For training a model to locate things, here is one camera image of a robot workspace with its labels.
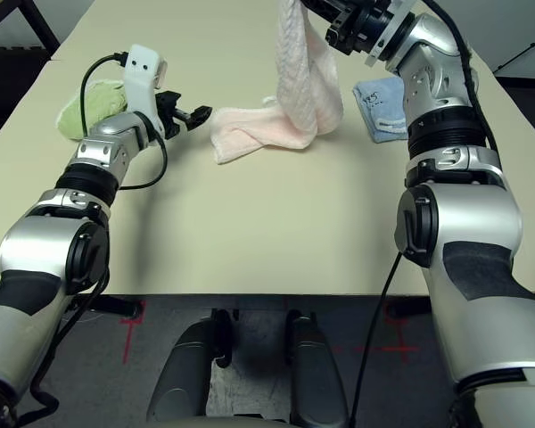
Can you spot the black table foot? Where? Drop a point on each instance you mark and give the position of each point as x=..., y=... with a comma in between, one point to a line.
x=116, y=307
x=405, y=307

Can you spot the crumpled green towel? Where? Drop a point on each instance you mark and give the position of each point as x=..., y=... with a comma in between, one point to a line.
x=102, y=107

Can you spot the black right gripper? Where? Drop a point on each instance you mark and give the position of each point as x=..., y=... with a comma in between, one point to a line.
x=361, y=27

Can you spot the red floor tape cross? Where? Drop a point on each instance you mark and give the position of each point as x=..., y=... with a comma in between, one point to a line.
x=127, y=339

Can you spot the grey left robot leg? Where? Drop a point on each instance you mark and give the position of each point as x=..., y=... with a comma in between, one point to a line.
x=187, y=365

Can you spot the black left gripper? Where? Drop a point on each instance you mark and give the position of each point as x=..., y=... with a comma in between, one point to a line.
x=169, y=122

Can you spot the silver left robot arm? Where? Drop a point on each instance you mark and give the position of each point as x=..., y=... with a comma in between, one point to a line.
x=93, y=151

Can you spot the light grey robot waist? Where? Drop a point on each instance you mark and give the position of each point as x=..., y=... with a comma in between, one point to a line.
x=236, y=421

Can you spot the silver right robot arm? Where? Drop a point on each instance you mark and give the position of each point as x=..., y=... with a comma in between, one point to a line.
x=463, y=223

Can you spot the black metal frame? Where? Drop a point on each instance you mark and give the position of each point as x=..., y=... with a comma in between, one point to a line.
x=526, y=51
x=42, y=24

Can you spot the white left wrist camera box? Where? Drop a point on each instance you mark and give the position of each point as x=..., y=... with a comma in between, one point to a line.
x=140, y=76

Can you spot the folded blue towel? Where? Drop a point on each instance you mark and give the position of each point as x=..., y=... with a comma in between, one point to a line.
x=383, y=107

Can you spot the pink towel with white trim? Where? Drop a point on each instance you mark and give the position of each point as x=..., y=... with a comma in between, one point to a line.
x=294, y=89

